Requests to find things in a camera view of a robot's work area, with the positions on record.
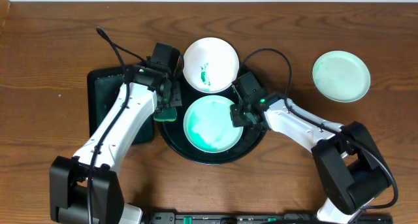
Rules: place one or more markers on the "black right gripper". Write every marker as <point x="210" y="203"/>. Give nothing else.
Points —
<point x="236" y="120"/>

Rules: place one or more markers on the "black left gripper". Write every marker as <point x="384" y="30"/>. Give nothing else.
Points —
<point x="174" y="95"/>

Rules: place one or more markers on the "green sponge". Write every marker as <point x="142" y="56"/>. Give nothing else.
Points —
<point x="167" y="114"/>

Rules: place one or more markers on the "light green stained plate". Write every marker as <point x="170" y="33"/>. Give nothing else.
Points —
<point x="208" y="125"/>

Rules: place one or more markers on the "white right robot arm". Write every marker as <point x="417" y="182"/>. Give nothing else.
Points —
<point x="349" y="164"/>

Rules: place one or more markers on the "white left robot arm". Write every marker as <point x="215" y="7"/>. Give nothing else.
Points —
<point x="85" y="188"/>

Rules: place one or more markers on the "round black tray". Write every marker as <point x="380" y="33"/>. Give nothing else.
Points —
<point x="174" y="136"/>

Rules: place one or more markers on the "black rectangular sponge tray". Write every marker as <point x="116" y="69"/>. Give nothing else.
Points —
<point x="103" y="88"/>

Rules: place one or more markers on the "white plate with green stain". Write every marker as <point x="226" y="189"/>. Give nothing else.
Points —
<point x="210" y="65"/>

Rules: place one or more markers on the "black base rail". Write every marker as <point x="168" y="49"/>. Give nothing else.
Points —
<point x="261" y="218"/>

